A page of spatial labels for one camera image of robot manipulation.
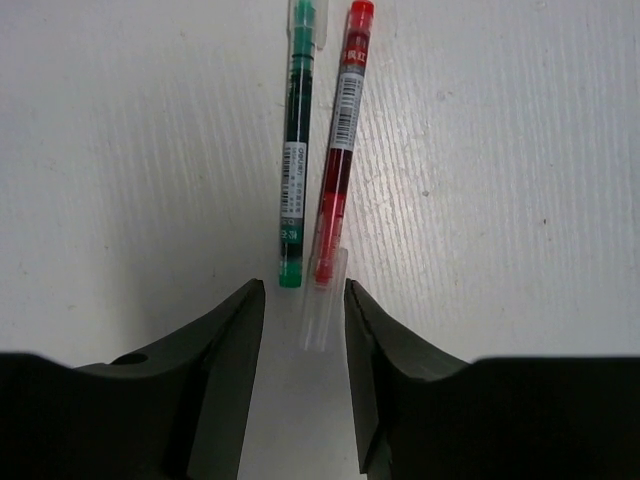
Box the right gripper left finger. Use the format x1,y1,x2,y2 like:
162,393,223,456
1,279,265,479

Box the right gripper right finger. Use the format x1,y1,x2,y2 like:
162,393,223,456
344,280,639,479

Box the red refill pen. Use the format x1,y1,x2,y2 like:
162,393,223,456
300,1,375,352

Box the green refill pen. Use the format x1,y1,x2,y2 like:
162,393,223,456
278,0,328,288

